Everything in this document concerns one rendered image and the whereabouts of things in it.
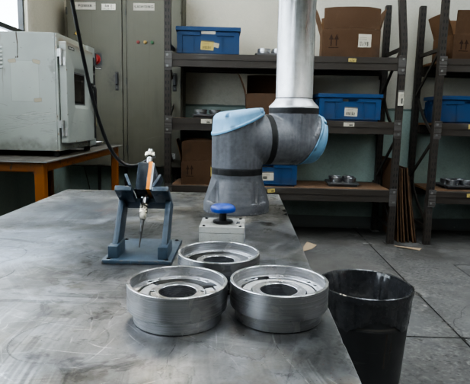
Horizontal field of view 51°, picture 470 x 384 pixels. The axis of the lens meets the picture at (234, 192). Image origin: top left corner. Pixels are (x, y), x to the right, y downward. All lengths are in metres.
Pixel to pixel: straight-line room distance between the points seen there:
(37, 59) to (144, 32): 1.77
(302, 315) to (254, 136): 0.63
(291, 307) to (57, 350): 0.22
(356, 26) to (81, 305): 3.78
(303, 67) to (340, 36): 3.03
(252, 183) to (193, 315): 0.63
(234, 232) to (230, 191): 0.32
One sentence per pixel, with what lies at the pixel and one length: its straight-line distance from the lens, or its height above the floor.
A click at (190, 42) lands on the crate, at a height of 1.60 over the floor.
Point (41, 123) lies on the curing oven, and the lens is 2.83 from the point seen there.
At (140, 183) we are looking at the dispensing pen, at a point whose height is 0.91.
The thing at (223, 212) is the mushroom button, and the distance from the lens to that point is 0.76.
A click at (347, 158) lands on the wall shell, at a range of 4.67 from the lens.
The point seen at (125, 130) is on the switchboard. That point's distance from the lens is 4.45.
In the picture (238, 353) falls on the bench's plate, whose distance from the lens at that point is 0.47.
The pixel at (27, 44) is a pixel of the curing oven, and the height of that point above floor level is 1.36.
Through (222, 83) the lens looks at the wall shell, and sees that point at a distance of 4.58.
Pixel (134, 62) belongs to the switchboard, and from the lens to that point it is 4.45.
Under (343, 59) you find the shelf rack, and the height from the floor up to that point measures 1.47.
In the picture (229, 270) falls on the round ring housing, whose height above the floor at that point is 0.83.
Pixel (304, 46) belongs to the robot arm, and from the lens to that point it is 1.14.
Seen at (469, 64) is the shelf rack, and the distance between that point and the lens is 4.35.
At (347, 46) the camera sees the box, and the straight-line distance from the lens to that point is 4.16.
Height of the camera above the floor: 1.01
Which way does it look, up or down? 9 degrees down
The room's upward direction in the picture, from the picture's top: 1 degrees clockwise
